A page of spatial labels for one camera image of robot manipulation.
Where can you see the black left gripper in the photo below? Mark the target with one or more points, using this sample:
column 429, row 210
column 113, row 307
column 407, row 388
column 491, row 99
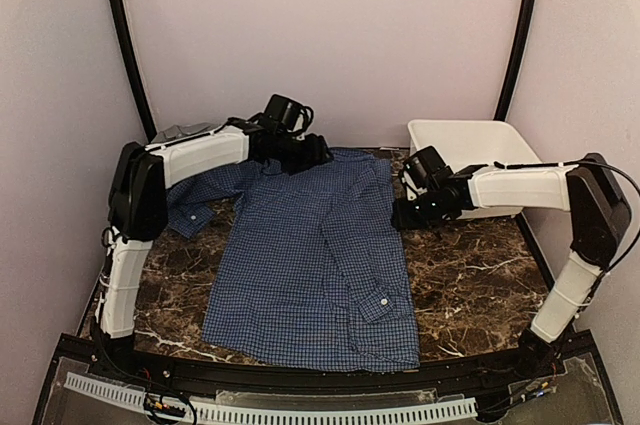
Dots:
column 317, row 155

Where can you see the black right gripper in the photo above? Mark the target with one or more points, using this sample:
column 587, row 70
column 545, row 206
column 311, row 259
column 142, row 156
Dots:
column 403, row 218

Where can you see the blue checked long sleeve shirt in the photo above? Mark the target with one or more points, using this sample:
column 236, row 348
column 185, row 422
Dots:
column 313, row 274

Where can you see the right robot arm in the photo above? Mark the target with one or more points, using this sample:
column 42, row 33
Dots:
column 587, row 189

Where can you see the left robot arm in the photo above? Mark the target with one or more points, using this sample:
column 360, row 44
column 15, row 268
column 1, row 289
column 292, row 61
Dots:
column 138, row 210

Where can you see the white plastic basket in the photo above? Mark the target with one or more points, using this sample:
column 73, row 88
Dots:
column 462, row 143

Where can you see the grey folded shirt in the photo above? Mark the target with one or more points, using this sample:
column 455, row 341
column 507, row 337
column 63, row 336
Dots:
column 176, row 132

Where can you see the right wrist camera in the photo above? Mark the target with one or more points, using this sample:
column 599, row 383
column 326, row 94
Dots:
column 423, row 171

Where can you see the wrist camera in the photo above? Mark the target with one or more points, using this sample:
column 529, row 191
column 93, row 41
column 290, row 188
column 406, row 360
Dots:
column 286, row 117
column 423, row 171

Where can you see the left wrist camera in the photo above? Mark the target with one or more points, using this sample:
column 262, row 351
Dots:
column 286, row 117

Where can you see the black front rail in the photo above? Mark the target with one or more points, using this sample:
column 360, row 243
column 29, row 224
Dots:
column 482, row 373

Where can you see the white slotted cable duct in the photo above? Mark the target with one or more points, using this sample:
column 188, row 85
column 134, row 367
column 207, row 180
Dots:
column 229, row 407

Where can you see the right black frame post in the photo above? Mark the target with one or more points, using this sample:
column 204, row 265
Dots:
column 515, row 60

